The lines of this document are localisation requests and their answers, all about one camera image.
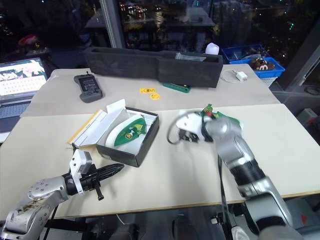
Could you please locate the brown plush toy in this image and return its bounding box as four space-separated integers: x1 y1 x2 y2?
250 57 276 71

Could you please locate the open laptop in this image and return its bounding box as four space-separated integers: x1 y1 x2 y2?
0 57 50 134

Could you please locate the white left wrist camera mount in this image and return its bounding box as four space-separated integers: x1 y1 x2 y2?
69 148 94 196

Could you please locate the black shoebox with white lid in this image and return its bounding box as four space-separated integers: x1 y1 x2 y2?
66 98 160 168

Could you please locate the green perforated strip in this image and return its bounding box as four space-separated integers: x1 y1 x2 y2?
163 82 193 93

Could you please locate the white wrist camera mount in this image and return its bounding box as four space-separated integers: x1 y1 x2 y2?
69 148 94 196
174 111 209 145

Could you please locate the white faceted lamp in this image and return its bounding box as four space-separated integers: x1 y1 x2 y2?
205 42 220 56

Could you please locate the clear plastic bag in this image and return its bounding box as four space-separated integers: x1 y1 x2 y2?
174 52 208 63

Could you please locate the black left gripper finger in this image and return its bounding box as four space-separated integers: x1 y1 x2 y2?
96 167 124 179
95 163 125 173

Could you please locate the grey window frame post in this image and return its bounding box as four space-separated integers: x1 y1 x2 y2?
99 0 126 49

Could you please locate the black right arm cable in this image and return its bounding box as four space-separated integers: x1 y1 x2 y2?
166 111 191 145

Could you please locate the white charger plug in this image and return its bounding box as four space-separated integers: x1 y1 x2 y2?
234 71 249 82

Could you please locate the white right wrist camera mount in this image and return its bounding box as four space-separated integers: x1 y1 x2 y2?
174 111 209 145

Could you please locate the grey handheld controller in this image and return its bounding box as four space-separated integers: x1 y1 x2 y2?
73 71 104 104

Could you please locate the blue plastic crate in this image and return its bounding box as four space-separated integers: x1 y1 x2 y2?
220 44 273 65
229 56 286 79

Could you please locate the white and green shoe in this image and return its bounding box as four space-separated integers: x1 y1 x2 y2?
199 103 245 131
104 113 149 155

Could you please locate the white charger cable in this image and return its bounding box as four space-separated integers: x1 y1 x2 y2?
219 69 241 83

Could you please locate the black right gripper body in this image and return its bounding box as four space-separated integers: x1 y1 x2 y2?
178 128 201 144

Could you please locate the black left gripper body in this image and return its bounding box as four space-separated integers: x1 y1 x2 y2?
79 164 104 202

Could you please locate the white perforated basket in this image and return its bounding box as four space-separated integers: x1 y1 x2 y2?
259 74 279 89

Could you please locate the long black foam box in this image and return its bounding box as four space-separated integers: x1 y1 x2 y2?
83 46 224 89

